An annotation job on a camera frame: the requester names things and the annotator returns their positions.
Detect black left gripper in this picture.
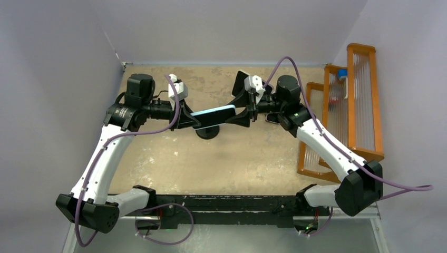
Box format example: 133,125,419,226
142,98,201,131

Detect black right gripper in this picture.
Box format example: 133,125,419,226
226,84,286,128

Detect blue case phone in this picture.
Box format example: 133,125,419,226
191,105,236,130

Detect white case phone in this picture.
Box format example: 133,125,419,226
231,70,250,98

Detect black round base phone stand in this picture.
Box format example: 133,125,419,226
195,125,220,140

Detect lilac case phone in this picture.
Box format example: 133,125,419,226
265,113,280,124

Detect purple case phone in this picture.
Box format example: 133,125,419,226
263,81,274,95

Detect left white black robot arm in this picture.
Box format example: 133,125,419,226
55,74,200,233

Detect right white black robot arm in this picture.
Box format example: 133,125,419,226
226,71,383,217

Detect red black stamp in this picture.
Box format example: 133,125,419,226
328,96,338,111

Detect orange wooden tiered rack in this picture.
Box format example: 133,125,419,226
306,43,384,161

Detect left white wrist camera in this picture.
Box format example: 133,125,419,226
168,74,189,110

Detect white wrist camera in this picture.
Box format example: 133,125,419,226
244,75,266,105
168,74,189,110

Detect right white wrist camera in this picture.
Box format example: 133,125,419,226
244,75,266,105

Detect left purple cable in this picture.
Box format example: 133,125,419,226
74,74,195,248

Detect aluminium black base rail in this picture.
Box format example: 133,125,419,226
63,193,390,253

